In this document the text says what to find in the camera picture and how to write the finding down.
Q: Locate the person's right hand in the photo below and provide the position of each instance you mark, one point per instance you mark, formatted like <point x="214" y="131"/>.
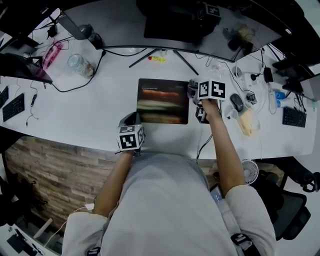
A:
<point x="212" y="108"/>

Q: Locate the yellow tube red cap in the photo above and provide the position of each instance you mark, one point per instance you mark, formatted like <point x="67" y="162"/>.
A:
<point x="157" y="59"/>

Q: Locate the person's left forearm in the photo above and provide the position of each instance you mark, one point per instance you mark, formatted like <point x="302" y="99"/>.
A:
<point x="112" y="185"/>

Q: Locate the small white cup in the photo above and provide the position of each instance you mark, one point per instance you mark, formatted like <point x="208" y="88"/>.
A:
<point x="232" y="114"/>

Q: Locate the white desk fan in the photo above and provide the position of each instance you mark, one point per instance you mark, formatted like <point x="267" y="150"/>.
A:
<point x="250" y="172"/>

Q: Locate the person's white shirt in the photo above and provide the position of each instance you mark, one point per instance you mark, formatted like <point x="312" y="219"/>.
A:
<point x="165" y="212"/>

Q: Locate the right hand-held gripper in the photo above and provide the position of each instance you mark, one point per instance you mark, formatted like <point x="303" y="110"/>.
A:
<point x="212" y="90"/>

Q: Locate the black handheld screen device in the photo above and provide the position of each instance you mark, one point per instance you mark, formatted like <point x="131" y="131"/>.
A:
<point x="216" y="193"/>

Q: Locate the small black grey charger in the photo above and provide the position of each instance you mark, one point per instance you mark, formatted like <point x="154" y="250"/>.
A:
<point x="252" y="98"/>

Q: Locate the black wall plug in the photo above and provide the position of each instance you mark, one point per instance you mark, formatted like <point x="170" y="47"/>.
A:
<point x="255" y="76"/>

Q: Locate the black keyboard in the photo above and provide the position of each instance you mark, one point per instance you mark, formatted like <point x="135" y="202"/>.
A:
<point x="13" y="107"/>
<point x="3" y="97"/>
<point x="294" y="117"/>

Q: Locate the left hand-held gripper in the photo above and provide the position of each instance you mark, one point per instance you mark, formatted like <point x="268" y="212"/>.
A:
<point x="128" y="141"/>

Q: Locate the black mesh office chair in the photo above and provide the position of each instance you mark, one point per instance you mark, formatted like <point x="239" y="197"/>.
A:
<point x="287" y="205"/>

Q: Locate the glass jar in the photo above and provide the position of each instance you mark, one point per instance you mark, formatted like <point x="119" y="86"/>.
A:
<point x="80" y="65"/>

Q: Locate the large black flat monitor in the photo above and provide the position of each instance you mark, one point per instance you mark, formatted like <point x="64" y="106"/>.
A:
<point x="295" y="72"/>

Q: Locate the black floor equipment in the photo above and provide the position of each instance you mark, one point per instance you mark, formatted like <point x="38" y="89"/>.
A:
<point x="15" y="200"/>

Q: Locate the black power adapter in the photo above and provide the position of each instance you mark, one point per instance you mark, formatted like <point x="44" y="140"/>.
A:
<point x="52" y="31"/>

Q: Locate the pink translucent case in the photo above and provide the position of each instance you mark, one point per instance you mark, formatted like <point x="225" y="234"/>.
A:
<point x="52" y="55"/>

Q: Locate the clear plastic wrapper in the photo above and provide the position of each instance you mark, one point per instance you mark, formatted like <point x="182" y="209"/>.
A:
<point x="217" y="68"/>

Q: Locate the blue white packet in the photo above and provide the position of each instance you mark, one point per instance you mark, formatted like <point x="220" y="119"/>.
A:
<point x="280" y="95"/>

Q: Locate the white bar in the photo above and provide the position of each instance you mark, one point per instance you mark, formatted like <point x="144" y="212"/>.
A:
<point x="43" y="228"/>

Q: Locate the black computer mouse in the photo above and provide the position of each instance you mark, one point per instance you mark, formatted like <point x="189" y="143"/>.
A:
<point x="237" y="102"/>

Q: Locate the dark printed mouse pad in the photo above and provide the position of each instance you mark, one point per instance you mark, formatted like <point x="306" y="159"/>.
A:
<point x="162" y="100"/>

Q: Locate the white round desk grommet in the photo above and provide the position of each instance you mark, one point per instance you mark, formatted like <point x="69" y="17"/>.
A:
<point x="238" y="71"/>

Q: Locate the black curved monitor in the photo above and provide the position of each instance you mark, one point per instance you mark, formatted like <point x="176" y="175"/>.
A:
<point x="120" y="32"/>

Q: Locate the black power brick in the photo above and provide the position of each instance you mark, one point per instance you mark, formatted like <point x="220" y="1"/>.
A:
<point x="268" y="74"/>

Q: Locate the person's right forearm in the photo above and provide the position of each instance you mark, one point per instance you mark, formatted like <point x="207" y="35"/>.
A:
<point x="227" y="160"/>

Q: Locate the purple fluffy sock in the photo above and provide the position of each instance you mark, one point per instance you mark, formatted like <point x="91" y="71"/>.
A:
<point x="193" y="83"/>

